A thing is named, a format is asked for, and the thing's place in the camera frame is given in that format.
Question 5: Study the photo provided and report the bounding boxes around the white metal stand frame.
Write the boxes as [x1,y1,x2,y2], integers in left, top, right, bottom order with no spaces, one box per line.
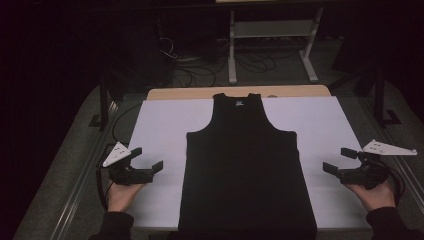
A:
[228,6,325,85]

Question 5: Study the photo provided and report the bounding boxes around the black tank top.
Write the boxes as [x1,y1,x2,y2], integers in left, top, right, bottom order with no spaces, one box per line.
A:
[178,92,318,240]

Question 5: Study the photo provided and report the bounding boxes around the thin white cable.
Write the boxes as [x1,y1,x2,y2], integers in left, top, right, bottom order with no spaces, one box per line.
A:
[158,35,178,60]

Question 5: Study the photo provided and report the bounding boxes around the black metal stand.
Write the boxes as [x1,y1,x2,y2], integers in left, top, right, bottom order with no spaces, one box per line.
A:
[88,79,118,132]
[373,66,403,128]

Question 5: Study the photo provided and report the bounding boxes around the tangled black floor cables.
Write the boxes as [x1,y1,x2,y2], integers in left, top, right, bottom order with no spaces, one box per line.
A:
[171,49,278,88]

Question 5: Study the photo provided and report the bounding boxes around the person's left hand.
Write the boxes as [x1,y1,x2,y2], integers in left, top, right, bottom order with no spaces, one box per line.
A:
[106,182,146,213]

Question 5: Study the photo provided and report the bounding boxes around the person's right hand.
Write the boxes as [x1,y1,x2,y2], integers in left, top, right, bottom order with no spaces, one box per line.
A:
[344,179,397,213]

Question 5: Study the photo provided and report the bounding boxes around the metal floor rail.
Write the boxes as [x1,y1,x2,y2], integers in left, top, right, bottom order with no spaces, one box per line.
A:
[49,99,120,240]
[361,96,424,214]

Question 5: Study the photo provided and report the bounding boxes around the black floor cable loop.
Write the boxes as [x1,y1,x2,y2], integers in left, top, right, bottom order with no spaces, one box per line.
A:
[111,103,143,146]

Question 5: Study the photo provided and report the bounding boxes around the white board sheet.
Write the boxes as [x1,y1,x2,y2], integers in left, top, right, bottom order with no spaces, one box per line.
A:
[125,96,373,232]

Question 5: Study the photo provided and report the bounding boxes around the left hand-held gripper cable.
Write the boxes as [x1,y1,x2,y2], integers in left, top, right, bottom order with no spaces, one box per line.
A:
[95,162,114,212]

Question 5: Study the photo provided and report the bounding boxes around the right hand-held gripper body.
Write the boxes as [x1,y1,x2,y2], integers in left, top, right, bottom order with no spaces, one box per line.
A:
[338,139,418,191]

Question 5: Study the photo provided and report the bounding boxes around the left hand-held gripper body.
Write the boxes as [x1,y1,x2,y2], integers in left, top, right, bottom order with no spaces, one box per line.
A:
[102,141,154,186]

